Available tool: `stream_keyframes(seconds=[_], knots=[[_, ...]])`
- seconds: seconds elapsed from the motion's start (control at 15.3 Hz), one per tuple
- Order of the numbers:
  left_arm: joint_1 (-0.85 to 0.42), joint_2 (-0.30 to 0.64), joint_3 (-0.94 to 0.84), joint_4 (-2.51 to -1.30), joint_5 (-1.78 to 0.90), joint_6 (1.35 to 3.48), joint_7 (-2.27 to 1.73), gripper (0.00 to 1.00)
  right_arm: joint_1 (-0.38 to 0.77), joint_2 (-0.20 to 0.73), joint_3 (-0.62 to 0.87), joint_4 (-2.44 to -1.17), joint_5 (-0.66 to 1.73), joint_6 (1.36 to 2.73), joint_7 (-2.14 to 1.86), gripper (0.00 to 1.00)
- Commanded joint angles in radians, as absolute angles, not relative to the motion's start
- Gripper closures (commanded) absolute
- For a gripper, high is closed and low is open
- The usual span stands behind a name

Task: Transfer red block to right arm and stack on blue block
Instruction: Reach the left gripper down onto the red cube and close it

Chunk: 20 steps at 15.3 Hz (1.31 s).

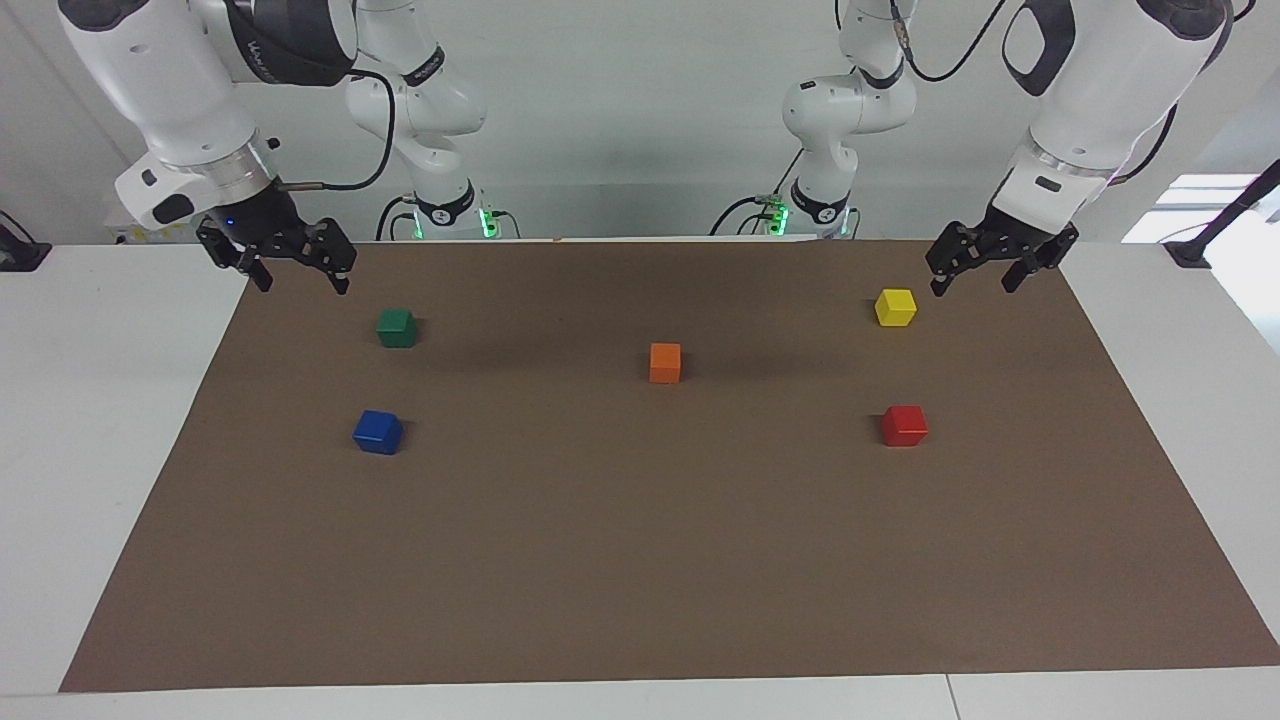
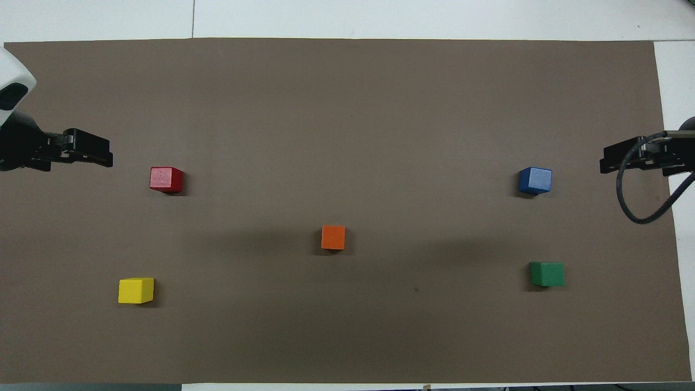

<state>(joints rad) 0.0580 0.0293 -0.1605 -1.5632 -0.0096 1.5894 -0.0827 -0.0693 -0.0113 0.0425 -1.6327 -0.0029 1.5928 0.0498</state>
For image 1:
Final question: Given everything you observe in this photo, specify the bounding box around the red cube block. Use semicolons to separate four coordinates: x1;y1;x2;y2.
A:
881;405;929;448

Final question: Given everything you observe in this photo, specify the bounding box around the blue cube block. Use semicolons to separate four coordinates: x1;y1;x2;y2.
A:
352;409;405;456

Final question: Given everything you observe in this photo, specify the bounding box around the black table clamp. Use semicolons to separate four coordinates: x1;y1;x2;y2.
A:
0;210;53;273

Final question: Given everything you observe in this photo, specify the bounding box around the brown table mat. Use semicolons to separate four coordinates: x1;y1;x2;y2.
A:
58;238;1280;693

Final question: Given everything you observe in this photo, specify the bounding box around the black right base cable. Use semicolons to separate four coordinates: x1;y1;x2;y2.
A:
376;193;419;241

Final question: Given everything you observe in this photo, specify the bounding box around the black base cable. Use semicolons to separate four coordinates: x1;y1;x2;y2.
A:
376;193;419;241
709;148;804;237

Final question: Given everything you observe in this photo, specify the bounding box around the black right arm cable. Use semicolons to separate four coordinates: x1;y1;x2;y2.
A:
272;68;398;192

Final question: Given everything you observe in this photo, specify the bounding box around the black camera stand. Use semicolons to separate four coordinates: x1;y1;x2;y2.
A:
1165;158;1280;269

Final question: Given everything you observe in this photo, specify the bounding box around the black left base cable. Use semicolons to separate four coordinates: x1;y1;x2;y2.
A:
709;148;804;237

